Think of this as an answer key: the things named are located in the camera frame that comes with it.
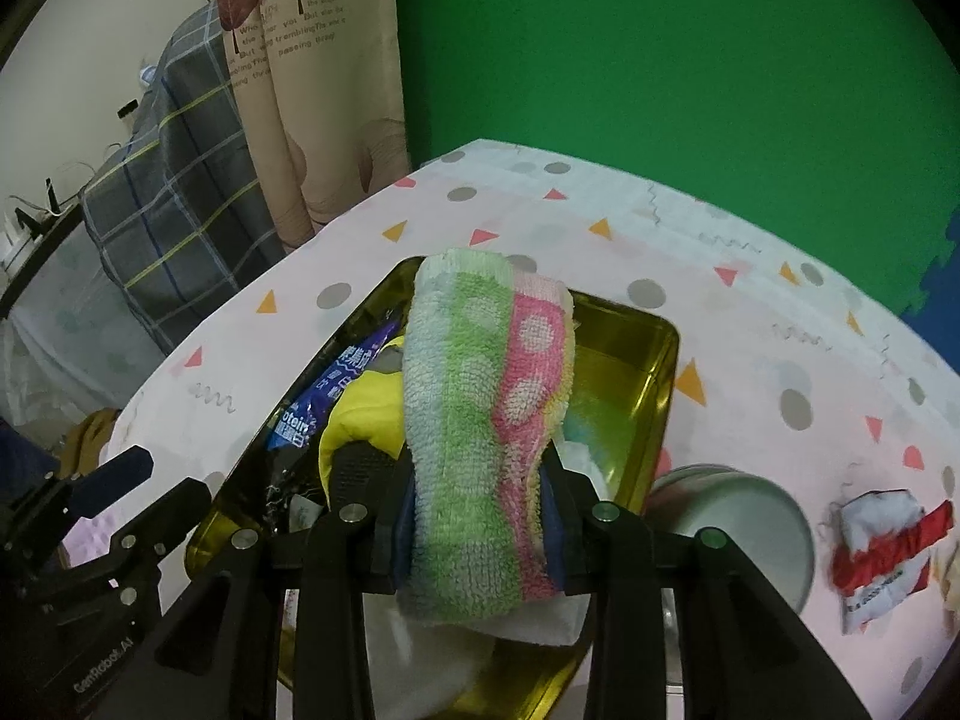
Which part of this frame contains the blue protein drink sachet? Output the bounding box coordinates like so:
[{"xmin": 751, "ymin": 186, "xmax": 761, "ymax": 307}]
[{"xmin": 267, "ymin": 319, "xmax": 400, "ymax": 450}]

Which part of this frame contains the green pink striped towel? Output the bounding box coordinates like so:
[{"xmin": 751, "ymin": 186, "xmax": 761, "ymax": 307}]
[{"xmin": 402, "ymin": 249, "xmax": 576, "ymax": 624}]

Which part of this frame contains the white towel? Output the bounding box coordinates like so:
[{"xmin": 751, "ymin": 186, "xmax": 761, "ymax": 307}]
[{"xmin": 363, "ymin": 595, "xmax": 589, "ymax": 718}]

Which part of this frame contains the yellow grey soft slipper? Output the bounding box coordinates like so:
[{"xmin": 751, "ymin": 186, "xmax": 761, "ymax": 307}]
[{"xmin": 319, "ymin": 335, "xmax": 405, "ymax": 500}]

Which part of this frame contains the stainless steel bowl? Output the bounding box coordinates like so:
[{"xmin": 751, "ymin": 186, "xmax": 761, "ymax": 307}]
[{"xmin": 644, "ymin": 465, "xmax": 815, "ymax": 614}]

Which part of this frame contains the pink patterned tablecloth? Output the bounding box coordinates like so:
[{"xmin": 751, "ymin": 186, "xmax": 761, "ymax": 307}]
[{"xmin": 107, "ymin": 142, "xmax": 958, "ymax": 718}]

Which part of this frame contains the red white snack packet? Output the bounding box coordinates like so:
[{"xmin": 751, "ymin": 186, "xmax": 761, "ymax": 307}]
[{"xmin": 830, "ymin": 489, "xmax": 955, "ymax": 635}]

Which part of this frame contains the cream satin scrunchie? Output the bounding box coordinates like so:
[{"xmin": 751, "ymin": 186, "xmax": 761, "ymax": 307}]
[{"xmin": 932, "ymin": 541, "xmax": 960, "ymax": 637}]

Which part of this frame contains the grey plaid pillow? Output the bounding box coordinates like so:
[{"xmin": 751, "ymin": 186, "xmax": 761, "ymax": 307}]
[{"xmin": 83, "ymin": 4, "xmax": 285, "ymax": 353}]

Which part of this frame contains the blue foam mat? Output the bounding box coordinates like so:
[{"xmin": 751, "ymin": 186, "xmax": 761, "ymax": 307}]
[{"xmin": 901, "ymin": 211, "xmax": 960, "ymax": 371}]

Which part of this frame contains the green foam mat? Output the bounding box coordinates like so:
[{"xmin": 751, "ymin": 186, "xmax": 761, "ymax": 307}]
[{"xmin": 397, "ymin": 0, "xmax": 958, "ymax": 312}]

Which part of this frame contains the beige printed curtain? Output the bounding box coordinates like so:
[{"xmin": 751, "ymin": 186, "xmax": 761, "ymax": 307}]
[{"xmin": 217, "ymin": 0, "xmax": 410, "ymax": 250}]

